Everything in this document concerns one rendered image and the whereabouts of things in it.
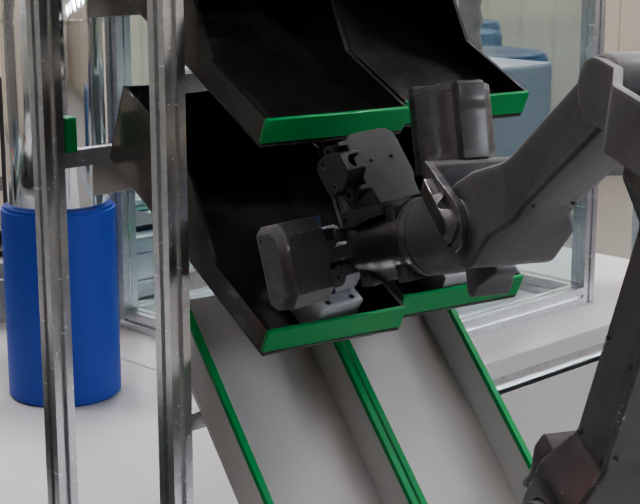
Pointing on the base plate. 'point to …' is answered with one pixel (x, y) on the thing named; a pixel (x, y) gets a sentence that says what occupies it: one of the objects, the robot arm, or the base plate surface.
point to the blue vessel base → (87, 289)
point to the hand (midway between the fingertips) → (328, 251)
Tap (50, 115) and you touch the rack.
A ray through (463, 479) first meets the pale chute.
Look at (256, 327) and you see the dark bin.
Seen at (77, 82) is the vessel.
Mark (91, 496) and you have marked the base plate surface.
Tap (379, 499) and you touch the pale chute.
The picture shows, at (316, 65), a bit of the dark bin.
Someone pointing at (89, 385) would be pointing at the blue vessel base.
